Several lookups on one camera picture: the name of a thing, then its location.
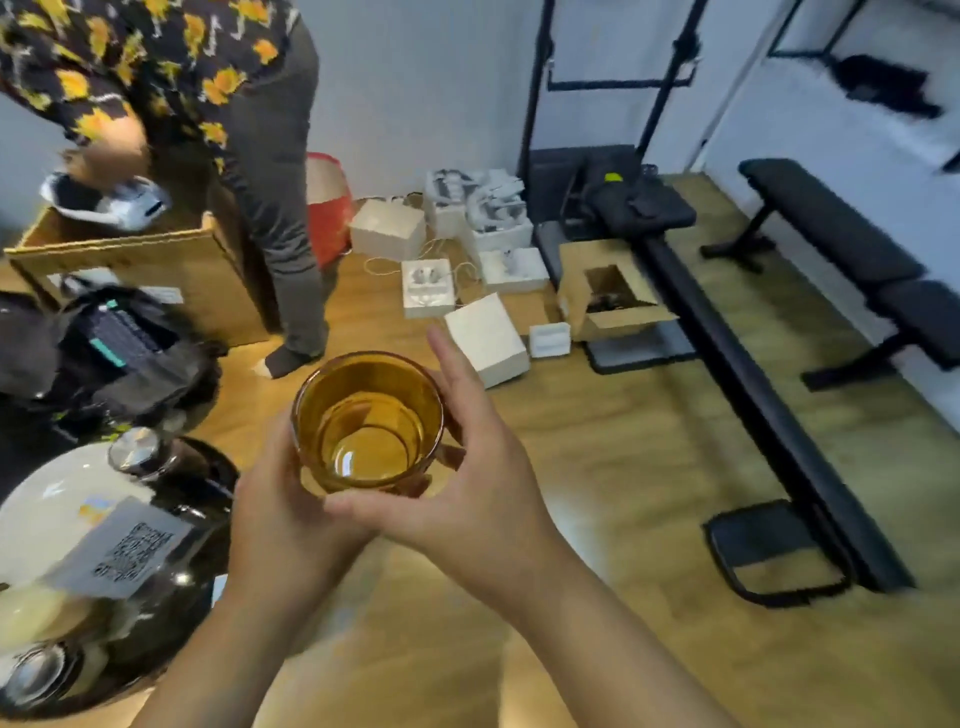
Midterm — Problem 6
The person's right hand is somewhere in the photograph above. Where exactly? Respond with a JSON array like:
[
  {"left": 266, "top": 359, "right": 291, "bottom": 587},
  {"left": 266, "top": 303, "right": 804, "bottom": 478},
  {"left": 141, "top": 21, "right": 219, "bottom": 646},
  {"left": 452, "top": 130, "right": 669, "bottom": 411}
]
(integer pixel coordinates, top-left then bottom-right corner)
[{"left": 322, "top": 324, "right": 580, "bottom": 625}]

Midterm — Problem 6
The person's left hand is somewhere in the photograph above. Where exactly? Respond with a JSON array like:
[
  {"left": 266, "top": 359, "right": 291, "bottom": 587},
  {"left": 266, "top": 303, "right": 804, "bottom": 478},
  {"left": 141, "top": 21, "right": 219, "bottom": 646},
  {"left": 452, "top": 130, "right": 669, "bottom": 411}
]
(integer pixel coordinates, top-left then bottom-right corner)
[{"left": 223, "top": 408, "right": 378, "bottom": 633}]

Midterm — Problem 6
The amber glass cup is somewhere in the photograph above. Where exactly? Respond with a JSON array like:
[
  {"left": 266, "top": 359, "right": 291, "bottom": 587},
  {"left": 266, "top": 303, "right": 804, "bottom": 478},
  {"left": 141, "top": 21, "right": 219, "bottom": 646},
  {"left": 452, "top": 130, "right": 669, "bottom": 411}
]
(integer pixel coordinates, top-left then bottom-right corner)
[{"left": 290, "top": 350, "right": 448, "bottom": 498}]

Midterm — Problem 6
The person's right forearm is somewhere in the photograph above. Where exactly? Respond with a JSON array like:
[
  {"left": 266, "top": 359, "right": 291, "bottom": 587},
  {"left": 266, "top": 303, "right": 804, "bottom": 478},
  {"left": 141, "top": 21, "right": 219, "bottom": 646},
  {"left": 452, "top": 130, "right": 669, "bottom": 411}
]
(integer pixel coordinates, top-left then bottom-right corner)
[{"left": 480, "top": 553, "right": 745, "bottom": 728}]

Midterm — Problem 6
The person's left forearm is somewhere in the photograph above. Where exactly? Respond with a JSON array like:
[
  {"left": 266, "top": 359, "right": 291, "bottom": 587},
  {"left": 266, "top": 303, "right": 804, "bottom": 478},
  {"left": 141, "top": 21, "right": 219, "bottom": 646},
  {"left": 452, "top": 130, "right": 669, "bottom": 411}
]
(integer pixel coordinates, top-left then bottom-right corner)
[{"left": 129, "top": 592, "right": 363, "bottom": 728}]

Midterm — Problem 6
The large tilted white box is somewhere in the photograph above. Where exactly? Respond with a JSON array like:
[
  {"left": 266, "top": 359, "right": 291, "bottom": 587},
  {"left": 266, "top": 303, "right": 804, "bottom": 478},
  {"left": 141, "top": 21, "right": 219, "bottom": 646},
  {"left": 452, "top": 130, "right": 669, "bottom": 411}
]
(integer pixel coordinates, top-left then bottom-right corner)
[{"left": 444, "top": 293, "right": 531, "bottom": 390}]

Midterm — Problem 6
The small flat white box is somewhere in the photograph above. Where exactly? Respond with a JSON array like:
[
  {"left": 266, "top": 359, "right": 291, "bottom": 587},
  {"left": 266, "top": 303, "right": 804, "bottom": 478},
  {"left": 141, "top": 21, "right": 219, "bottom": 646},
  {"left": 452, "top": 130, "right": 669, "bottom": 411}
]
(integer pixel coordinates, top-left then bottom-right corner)
[{"left": 528, "top": 321, "right": 573, "bottom": 360}]

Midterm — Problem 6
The open white box with insert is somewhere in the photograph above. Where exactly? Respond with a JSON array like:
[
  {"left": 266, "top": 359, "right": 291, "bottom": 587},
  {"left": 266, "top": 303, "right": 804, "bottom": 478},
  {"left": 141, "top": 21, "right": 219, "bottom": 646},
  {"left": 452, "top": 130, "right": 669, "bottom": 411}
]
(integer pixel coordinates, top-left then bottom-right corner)
[{"left": 401, "top": 258, "right": 457, "bottom": 321}]

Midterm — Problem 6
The white box with grey item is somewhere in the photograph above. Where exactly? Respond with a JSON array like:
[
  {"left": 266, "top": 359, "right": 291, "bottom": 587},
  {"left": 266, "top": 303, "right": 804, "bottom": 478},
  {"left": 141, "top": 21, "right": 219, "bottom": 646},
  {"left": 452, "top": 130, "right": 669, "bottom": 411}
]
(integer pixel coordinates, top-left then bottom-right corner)
[{"left": 478, "top": 246, "right": 552, "bottom": 295}]

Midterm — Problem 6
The silver round knob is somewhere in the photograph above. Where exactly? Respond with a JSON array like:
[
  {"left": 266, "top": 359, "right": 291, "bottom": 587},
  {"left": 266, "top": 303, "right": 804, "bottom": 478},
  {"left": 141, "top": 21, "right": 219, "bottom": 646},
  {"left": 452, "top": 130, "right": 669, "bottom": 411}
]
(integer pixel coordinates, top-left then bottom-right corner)
[
  {"left": 2, "top": 643, "right": 69, "bottom": 708},
  {"left": 107, "top": 426, "right": 164, "bottom": 475}
]

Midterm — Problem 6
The small open cardboard box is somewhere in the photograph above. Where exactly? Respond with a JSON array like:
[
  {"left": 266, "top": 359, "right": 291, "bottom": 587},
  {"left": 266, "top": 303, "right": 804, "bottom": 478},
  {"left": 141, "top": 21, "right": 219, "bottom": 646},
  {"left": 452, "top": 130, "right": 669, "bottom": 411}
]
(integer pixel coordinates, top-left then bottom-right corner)
[{"left": 556, "top": 239, "right": 681, "bottom": 344}]

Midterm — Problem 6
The closed white square box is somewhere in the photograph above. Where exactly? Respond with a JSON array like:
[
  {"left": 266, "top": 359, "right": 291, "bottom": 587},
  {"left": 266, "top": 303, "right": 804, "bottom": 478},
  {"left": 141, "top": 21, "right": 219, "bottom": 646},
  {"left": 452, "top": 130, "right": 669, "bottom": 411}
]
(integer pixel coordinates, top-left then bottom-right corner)
[{"left": 348, "top": 198, "right": 427, "bottom": 262}]

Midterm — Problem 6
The pile of white packaging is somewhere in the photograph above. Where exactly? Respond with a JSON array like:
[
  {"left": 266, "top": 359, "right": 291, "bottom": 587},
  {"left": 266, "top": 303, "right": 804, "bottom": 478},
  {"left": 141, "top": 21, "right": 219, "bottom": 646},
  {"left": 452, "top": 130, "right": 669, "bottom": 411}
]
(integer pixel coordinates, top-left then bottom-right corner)
[{"left": 423, "top": 168, "right": 535, "bottom": 264}]

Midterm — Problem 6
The round black glass table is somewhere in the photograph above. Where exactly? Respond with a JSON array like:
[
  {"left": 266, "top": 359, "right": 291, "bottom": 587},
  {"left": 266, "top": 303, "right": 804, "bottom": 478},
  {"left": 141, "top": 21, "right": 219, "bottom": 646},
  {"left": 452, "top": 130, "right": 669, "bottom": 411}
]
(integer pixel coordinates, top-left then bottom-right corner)
[{"left": 0, "top": 431, "right": 243, "bottom": 721}]

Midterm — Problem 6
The white printed paper sheet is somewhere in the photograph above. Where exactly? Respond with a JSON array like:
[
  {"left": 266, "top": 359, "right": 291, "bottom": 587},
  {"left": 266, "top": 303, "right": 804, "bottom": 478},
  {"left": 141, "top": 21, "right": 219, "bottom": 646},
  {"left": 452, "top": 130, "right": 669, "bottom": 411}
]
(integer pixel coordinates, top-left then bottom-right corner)
[{"left": 43, "top": 496, "right": 195, "bottom": 601}]

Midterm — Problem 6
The black backpack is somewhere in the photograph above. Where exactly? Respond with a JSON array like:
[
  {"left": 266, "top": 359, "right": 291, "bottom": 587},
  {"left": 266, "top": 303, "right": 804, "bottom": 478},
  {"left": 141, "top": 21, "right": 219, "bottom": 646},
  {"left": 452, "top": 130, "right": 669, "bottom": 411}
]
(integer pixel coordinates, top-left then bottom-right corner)
[{"left": 0, "top": 283, "right": 224, "bottom": 445}]

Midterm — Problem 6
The large cardboard box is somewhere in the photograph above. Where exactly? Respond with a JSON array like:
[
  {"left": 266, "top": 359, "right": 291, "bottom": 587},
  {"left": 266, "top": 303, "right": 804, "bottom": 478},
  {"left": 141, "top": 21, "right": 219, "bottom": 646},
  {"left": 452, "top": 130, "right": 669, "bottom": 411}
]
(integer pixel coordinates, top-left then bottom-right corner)
[{"left": 3, "top": 204, "right": 273, "bottom": 351}]

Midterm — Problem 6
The white round lid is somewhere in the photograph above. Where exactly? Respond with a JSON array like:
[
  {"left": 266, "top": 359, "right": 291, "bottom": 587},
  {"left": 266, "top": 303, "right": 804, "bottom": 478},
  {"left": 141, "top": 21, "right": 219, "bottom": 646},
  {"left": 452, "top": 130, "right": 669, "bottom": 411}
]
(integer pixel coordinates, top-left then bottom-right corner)
[{"left": 0, "top": 442, "right": 162, "bottom": 590}]

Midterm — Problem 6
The black bag on rack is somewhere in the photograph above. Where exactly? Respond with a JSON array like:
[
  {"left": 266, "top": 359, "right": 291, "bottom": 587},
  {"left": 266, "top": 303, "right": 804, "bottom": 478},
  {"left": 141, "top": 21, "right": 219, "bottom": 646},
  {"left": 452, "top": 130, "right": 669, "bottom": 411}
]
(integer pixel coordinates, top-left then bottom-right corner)
[{"left": 583, "top": 174, "right": 699, "bottom": 235}]

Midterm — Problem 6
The black and white shoe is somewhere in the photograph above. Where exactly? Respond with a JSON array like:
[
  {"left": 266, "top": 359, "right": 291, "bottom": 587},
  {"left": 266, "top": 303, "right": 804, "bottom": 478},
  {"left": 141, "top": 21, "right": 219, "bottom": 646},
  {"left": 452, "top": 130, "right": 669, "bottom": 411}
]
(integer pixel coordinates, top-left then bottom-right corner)
[{"left": 39, "top": 171, "right": 171, "bottom": 231}]

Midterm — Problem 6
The black padded weight bench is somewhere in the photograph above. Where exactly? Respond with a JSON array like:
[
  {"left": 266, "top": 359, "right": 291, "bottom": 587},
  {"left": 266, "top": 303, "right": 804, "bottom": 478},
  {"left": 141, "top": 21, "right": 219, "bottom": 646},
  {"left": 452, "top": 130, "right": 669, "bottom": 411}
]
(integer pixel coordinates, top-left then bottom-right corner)
[{"left": 699, "top": 157, "right": 960, "bottom": 393}]

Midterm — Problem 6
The black fuzzy cloth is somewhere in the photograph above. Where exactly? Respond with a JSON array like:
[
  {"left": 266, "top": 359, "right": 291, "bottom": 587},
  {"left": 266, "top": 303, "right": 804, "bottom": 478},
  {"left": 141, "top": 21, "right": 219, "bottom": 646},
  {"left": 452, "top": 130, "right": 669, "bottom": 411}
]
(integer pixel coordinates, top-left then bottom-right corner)
[{"left": 831, "top": 54, "right": 946, "bottom": 121}]

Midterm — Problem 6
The white cord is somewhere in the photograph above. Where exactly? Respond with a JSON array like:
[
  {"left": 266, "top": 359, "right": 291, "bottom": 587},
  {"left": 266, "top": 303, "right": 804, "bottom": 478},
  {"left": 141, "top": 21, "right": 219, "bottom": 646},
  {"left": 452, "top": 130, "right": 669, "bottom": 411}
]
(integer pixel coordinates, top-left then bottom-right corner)
[{"left": 363, "top": 237, "right": 481, "bottom": 285}]

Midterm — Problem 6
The black gym rack frame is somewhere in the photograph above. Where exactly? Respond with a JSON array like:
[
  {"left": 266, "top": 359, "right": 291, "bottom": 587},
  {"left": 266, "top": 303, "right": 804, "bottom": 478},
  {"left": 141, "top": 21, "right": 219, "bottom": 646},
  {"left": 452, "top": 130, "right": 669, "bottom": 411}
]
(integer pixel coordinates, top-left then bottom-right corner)
[{"left": 516, "top": 0, "right": 918, "bottom": 610}]

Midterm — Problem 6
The black metal shelf frame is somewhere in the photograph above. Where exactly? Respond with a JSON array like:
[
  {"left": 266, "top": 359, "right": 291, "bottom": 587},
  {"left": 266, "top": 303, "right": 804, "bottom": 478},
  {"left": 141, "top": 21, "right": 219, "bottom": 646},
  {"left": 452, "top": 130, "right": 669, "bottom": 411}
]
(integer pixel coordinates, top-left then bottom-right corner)
[{"left": 766, "top": 0, "right": 875, "bottom": 63}]

